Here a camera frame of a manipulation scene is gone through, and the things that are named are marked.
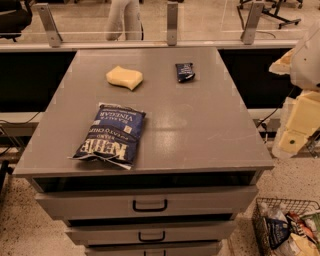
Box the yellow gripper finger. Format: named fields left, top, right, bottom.
left=269, top=49, right=294, bottom=75

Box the yellow sponge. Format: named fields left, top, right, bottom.
left=106, top=66, right=143, bottom=91
left=290, top=234, right=320, bottom=256

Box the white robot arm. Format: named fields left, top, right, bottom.
left=269, top=20, right=320, bottom=158

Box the yellow sponge in basket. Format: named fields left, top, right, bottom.
left=290, top=234, right=320, bottom=256

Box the black chair base right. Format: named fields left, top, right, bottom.
left=238, top=0, right=301, bottom=29

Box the small dark blue snack packet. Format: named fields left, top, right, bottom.
left=176, top=63, right=195, bottom=83

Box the blue chips bag in basket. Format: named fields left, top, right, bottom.
left=265, top=218, right=290, bottom=250

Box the grey drawer cabinet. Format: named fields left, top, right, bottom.
left=12, top=46, right=276, bottom=256

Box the middle grey drawer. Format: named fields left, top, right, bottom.
left=66, top=221, right=235, bottom=246

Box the grey drawer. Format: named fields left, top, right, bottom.
left=85, top=241, right=222, bottom=256
left=36, top=186, right=258, bottom=220
left=66, top=221, right=235, bottom=246

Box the top grey drawer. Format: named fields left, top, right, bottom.
left=36, top=186, right=258, bottom=220

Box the blue Kettle chips bag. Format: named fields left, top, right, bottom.
left=73, top=103, right=146, bottom=170

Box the bottom grey drawer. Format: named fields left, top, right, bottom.
left=85, top=241, right=222, bottom=256

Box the black office chair left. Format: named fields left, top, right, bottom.
left=0, top=0, right=33, bottom=41

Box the black cable right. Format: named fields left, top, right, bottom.
left=255, top=87, right=296, bottom=130

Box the black cable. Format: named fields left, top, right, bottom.
left=255, top=87, right=296, bottom=130
left=0, top=111, right=41, bottom=158

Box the right metal bracket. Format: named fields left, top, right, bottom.
left=241, top=0, right=264, bottom=45

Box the metal bracket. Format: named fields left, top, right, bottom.
left=35, top=3, right=63, bottom=48
left=167, top=1, right=178, bottom=46
left=241, top=0, right=264, bottom=45

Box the wire basket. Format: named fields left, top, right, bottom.
left=252, top=198, right=319, bottom=256

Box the middle metal bracket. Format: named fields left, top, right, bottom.
left=167, top=1, right=178, bottom=46

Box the white robot pedestal background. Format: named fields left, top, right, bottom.
left=106, top=0, right=144, bottom=41

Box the left metal bracket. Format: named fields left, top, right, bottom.
left=35, top=3, right=63, bottom=48

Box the black cable left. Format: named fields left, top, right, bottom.
left=0, top=111, right=41, bottom=158

